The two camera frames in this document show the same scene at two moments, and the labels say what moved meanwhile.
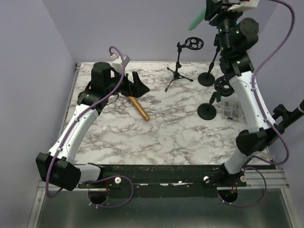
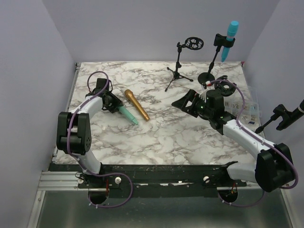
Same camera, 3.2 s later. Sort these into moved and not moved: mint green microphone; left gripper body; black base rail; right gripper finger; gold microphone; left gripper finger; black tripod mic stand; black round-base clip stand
Moved: left gripper body; right gripper finger; mint green microphone; left gripper finger
Not moved: black round-base clip stand; gold microphone; black tripod mic stand; black base rail
